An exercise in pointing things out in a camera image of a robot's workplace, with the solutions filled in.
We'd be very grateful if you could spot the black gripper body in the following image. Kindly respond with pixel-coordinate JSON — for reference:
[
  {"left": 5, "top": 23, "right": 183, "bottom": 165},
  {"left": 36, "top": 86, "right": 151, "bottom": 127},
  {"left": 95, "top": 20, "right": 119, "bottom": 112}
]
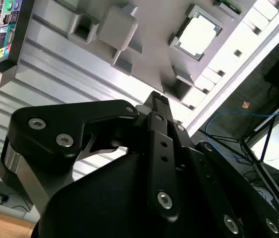
[{"left": 31, "top": 152, "right": 219, "bottom": 238}]

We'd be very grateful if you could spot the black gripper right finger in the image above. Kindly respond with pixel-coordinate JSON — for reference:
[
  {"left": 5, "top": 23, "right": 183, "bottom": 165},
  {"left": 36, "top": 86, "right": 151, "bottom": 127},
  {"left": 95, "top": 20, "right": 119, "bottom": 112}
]
[{"left": 163, "top": 95, "right": 279, "bottom": 238}]

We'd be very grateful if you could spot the silver CPU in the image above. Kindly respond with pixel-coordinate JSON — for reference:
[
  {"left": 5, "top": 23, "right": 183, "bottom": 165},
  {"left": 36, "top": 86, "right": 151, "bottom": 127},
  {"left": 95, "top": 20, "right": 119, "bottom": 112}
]
[{"left": 172, "top": 11, "right": 223, "bottom": 62}]

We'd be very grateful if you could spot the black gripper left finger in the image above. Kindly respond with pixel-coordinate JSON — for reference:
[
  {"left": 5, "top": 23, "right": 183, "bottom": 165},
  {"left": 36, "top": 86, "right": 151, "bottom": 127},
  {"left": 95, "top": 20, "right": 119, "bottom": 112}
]
[{"left": 0, "top": 90, "right": 180, "bottom": 223}]

